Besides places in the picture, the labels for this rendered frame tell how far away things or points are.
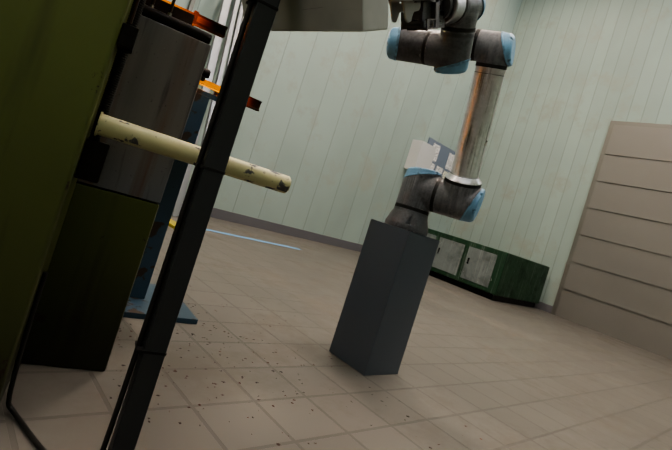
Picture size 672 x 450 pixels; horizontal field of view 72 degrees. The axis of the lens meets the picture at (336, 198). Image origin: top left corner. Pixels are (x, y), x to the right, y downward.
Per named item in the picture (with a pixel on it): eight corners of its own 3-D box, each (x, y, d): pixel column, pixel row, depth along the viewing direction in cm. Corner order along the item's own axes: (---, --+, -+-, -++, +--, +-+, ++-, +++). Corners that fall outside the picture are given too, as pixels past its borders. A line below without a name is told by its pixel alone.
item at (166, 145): (281, 194, 117) (287, 174, 117) (288, 196, 112) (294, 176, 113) (94, 135, 98) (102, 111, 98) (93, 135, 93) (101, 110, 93)
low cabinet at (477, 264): (537, 308, 745) (550, 267, 746) (492, 301, 639) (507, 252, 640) (449, 275, 871) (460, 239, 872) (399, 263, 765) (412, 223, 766)
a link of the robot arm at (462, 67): (432, 67, 134) (439, 21, 128) (471, 73, 129) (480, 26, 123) (421, 72, 126) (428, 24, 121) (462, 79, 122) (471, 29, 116)
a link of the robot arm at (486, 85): (440, 208, 203) (481, 30, 180) (479, 219, 196) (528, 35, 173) (430, 216, 190) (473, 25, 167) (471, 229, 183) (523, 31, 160)
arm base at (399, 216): (401, 228, 211) (408, 207, 212) (435, 239, 197) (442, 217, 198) (375, 220, 199) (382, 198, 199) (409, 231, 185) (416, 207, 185)
